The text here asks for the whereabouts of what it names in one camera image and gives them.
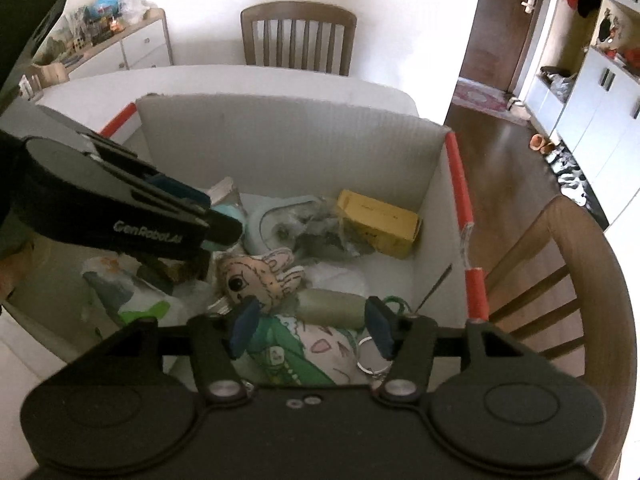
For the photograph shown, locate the grey bag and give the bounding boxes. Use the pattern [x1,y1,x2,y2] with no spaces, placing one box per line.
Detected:
[294,204,362,262]

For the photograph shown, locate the brown door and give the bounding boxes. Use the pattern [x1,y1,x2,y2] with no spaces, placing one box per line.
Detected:
[460,0,547,99]

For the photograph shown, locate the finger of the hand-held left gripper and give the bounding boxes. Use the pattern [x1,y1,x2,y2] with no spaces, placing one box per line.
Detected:
[80,132,212,207]
[197,207,245,253]

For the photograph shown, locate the metal key ring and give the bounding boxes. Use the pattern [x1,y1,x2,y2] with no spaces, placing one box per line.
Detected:
[357,335,394,377]

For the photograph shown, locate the doll with green clothes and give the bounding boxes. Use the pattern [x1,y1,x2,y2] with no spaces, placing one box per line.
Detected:
[239,312,362,387]

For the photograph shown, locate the white sideboard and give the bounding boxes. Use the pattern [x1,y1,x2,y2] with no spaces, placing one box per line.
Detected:
[65,8,174,79]

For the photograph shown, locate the red cardboard box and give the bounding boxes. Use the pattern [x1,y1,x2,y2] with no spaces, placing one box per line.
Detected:
[100,92,489,386]

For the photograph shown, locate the wooden chair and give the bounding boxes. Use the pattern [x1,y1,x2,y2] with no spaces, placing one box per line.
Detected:
[465,195,634,480]
[240,1,358,77]

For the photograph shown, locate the patterned doormat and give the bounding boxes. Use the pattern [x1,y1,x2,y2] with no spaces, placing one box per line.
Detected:
[452,77,532,127]

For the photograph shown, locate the mint green case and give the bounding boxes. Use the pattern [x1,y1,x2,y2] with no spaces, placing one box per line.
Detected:
[245,195,321,262]

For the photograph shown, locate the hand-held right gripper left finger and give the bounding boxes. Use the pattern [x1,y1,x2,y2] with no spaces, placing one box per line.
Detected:
[102,297,263,403]

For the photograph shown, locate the green cord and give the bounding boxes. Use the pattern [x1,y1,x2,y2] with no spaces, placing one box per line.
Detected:
[385,296,414,318]

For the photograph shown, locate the wooden basket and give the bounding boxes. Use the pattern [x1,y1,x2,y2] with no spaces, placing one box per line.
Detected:
[30,62,70,89]

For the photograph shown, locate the white round pad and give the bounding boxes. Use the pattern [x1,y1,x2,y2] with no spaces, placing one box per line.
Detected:
[305,265,369,297]

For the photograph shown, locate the bags in cabinet niche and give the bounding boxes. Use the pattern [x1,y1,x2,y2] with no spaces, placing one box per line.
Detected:
[540,66,577,104]

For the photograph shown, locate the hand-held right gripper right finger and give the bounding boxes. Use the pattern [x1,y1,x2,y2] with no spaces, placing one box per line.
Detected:
[364,296,541,403]

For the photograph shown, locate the white patterned cloth pouch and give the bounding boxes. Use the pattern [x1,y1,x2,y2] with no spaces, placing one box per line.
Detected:
[82,254,202,332]

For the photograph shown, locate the yellow box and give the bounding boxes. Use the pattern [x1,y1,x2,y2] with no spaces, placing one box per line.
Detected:
[336,189,422,260]

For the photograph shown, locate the row of shoes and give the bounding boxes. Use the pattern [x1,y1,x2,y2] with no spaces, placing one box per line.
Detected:
[545,145,609,207]

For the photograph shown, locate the grey green tube pouch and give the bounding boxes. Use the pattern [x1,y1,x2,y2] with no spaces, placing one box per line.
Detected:
[295,290,367,330]

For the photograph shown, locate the white wall cabinet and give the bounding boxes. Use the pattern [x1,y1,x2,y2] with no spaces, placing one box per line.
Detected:
[520,0,640,231]

